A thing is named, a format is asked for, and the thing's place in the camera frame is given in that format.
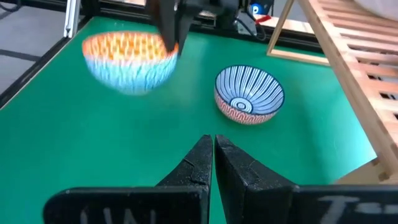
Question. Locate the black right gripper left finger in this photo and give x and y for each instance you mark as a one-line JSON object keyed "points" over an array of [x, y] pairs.
{"points": [[186, 193]]}

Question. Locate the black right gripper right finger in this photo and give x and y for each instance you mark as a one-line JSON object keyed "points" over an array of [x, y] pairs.
{"points": [[248, 193]]}

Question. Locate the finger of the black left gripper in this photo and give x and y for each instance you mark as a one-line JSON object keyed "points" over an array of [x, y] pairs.
{"points": [[164, 25], [184, 31]]}

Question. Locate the teal star bowl orange inside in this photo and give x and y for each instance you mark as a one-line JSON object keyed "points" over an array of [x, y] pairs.
{"points": [[130, 74]]}

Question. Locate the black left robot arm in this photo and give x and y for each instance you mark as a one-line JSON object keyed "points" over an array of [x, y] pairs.
{"points": [[233, 14]]}

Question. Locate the wooden slatted shelf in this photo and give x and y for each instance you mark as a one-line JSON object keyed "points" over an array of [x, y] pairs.
{"points": [[351, 62]]}

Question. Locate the green table mat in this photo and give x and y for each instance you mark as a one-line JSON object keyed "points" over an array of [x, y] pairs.
{"points": [[93, 140]]}

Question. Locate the white plant pot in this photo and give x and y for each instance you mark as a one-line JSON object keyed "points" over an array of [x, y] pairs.
{"points": [[382, 7]]}

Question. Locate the silver aluminium frame post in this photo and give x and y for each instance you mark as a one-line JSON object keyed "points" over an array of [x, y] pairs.
{"points": [[72, 18]]}

